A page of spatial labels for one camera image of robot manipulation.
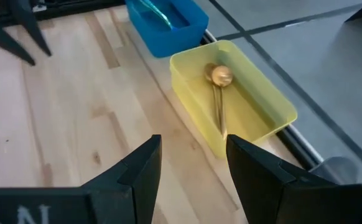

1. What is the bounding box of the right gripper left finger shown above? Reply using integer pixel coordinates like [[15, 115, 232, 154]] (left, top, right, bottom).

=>
[[0, 135, 162, 224]]

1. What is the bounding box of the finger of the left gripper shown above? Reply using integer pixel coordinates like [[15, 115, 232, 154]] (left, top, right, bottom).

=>
[[0, 19, 35, 67], [8, 0, 52, 57]]

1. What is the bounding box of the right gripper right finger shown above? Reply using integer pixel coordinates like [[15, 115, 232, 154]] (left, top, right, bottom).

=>
[[226, 135, 362, 224]]

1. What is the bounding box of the iridescent purple teal spoon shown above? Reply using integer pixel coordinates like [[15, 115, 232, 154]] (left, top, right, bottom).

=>
[[138, 0, 175, 31]]

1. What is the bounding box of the gold spoon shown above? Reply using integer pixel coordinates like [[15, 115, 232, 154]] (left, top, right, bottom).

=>
[[211, 65, 234, 141], [203, 63, 224, 131]]

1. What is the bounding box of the grey plastic bin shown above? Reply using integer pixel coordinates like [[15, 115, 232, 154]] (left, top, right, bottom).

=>
[[308, 156, 361, 185]]

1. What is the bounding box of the yellow plastic bin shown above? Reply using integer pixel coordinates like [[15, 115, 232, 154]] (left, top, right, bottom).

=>
[[169, 39, 299, 160]]

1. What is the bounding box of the blue plastic bin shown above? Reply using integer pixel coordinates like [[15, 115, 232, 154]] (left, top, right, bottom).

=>
[[125, 0, 210, 58]]

